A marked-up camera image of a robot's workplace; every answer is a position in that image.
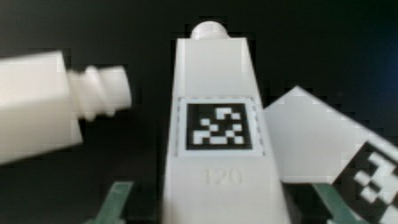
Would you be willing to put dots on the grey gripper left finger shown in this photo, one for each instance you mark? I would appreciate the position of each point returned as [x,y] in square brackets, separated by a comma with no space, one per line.
[112,207]

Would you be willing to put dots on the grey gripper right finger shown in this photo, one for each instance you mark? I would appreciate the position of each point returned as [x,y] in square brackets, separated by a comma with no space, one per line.
[337,208]

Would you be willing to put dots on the white leg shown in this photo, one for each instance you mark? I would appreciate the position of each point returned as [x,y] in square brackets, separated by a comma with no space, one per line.
[222,187]
[49,97]

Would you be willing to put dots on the AprilTag marker sheet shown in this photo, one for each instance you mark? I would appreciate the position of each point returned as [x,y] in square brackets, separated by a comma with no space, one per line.
[332,153]

